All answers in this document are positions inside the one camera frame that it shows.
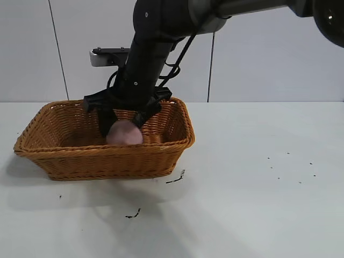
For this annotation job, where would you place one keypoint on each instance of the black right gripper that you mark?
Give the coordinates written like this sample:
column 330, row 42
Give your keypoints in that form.
column 99, row 100

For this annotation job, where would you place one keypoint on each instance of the pink peach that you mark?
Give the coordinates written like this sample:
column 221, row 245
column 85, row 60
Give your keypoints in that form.
column 125, row 134

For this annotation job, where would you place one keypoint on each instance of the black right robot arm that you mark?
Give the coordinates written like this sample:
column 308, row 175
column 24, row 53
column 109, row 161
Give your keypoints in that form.
column 150, row 40

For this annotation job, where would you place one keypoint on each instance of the brown woven wicker basket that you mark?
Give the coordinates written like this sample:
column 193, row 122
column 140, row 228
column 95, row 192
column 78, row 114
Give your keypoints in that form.
column 107, row 164

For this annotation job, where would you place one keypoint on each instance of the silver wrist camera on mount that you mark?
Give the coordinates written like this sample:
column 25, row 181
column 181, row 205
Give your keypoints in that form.
column 103, row 59

